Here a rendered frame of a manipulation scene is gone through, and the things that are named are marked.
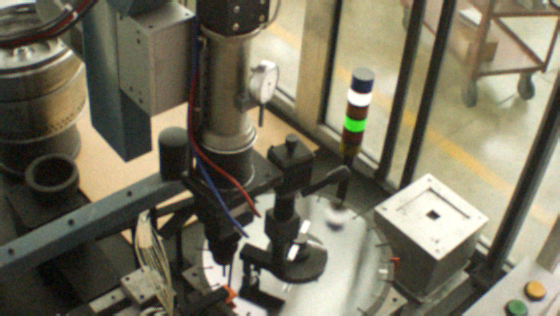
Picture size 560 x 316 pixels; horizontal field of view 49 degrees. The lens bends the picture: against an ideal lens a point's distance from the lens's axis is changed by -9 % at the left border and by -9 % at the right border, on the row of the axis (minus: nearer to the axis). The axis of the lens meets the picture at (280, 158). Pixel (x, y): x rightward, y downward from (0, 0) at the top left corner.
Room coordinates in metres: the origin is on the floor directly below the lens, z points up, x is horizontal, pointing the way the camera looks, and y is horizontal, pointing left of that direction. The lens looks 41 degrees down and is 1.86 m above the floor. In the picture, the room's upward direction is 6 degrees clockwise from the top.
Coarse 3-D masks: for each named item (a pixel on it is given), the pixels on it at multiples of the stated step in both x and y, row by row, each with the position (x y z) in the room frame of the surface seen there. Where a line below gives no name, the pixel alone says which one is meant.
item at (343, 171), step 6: (342, 168) 0.73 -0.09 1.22; (330, 174) 0.72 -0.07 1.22; (336, 174) 0.72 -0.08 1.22; (342, 174) 0.72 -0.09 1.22; (348, 174) 0.72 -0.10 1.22; (324, 180) 0.71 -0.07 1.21; (330, 180) 0.71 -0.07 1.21; (336, 180) 0.71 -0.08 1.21; (342, 180) 0.72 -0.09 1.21; (312, 186) 0.70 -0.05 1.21; (318, 186) 0.70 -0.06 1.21; (324, 186) 0.70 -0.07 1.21; (300, 192) 0.69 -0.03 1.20; (306, 192) 0.69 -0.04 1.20; (312, 192) 0.69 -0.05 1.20
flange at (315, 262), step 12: (312, 240) 0.82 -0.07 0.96; (288, 252) 0.78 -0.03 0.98; (312, 252) 0.79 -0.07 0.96; (324, 252) 0.80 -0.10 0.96; (300, 264) 0.76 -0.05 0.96; (312, 264) 0.77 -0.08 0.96; (324, 264) 0.77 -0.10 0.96; (288, 276) 0.73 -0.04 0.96; (300, 276) 0.74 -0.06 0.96; (312, 276) 0.74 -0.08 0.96
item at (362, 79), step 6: (354, 72) 1.08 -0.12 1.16; (360, 72) 1.08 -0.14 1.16; (366, 72) 1.08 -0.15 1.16; (372, 72) 1.08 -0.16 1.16; (354, 78) 1.06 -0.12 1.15; (360, 78) 1.06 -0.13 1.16; (366, 78) 1.06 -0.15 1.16; (372, 78) 1.06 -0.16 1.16; (354, 84) 1.06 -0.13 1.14; (360, 84) 1.06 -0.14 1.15; (366, 84) 1.06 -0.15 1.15; (372, 84) 1.07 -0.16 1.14; (354, 90) 1.06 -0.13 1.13; (360, 90) 1.06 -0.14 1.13; (366, 90) 1.06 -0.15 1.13
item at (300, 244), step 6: (306, 222) 0.83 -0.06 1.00; (306, 228) 0.82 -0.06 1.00; (300, 234) 0.79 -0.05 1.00; (300, 240) 0.78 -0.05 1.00; (306, 240) 0.78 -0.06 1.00; (294, 246) 0.77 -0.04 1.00; (300, 246) 0.77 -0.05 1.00; (312, 246) 0.78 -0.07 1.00; (318, 246) 0.78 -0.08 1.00; (324, 246) 0.78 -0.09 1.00; (294, 252) 0.76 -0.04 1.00; (300, 252) 0.78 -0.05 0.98; (288, 258) 0.74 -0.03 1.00
